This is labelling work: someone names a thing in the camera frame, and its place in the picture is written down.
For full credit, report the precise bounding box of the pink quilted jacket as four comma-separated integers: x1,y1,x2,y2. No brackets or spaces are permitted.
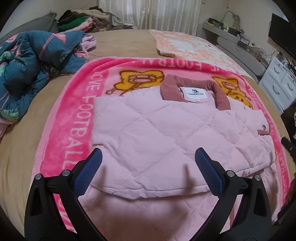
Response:
79,75,280,240

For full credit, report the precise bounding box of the pile of folded clothes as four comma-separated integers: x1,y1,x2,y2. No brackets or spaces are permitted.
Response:
56,6,137,33

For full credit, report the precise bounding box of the white drawer chest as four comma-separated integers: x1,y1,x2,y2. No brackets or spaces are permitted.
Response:
258,57,295,115

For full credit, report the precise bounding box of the tan bed sheet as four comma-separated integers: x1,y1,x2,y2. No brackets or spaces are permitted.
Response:
0,29,296,235

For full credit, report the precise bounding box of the pink cartoon fleece blanket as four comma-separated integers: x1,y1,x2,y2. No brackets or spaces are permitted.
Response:
33,57,290,213

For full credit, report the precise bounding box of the grey bed footboard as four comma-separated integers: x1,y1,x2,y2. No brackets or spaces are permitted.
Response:
216,37,266,84

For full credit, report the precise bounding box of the black television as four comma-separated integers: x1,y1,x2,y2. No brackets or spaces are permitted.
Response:
268,14,296,59

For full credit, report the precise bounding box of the orange white checkered blanket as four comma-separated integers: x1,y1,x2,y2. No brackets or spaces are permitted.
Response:
149,30,251,78

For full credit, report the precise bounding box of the navy floral duvet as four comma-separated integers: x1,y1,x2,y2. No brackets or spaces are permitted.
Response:
1,30,96,133

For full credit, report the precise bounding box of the white striped curtain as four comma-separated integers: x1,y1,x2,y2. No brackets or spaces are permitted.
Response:
98,0,202,35

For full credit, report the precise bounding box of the grey pillow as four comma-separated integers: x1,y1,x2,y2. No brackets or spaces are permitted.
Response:
1,11,58,44

